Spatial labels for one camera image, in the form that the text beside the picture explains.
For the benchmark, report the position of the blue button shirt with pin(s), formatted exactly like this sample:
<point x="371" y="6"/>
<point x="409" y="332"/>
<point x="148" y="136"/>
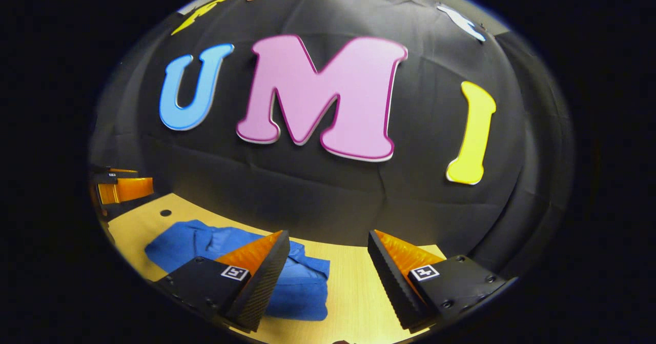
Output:
<point x="302" y="292"/>

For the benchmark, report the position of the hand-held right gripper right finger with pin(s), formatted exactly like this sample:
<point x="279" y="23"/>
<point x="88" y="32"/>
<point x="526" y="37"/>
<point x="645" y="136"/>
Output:
<point x="394" y="287"/>

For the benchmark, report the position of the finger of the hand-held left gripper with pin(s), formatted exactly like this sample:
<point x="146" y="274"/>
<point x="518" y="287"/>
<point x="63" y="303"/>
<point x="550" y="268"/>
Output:
<point x="130" y="190"/>
<point x="120" y="172"/>

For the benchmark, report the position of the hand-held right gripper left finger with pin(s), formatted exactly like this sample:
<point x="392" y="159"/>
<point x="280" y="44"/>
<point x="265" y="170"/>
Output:
<point x="264" y="287"/>

